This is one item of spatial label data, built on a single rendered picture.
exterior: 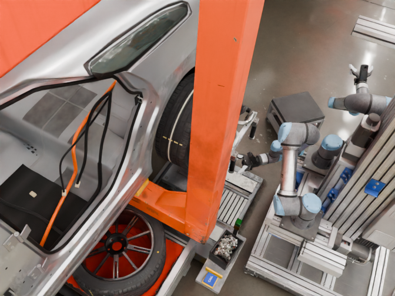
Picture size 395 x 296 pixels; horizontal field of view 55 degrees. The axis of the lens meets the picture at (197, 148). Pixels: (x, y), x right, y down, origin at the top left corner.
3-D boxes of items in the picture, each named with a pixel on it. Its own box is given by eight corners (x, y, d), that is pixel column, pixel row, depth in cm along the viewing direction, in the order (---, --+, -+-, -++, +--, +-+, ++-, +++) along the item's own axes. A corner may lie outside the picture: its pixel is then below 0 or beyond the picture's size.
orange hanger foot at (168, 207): (133, 182, 280) (129, 155, 252) (196, 215, 267) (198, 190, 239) (119, 199, 271) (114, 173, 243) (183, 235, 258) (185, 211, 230)
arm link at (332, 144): (318, 143, 261) (324, 130, 250) (337, 147, 260) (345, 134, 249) (317, 157, 253) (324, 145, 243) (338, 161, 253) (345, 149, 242)
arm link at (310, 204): (318, 221, 226) (325, 210, 215) (295, 219, 225) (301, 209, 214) (314, 202, 233) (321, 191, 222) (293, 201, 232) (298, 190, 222)
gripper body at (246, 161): (244, 172, 262) (260, 168, 265) (245, 165, 255) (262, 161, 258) (240, 162, 267) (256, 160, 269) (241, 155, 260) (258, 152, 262)
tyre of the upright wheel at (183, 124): (193, 125, 323) (206, 57, 278) (218, 137, 317) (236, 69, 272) (150, 172, 277) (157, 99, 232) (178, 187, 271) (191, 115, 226)
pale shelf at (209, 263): (224, 228, 273) (224, 226, 271) (245, 239, 269) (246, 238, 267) (194, 281, 250) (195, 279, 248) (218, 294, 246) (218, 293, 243)
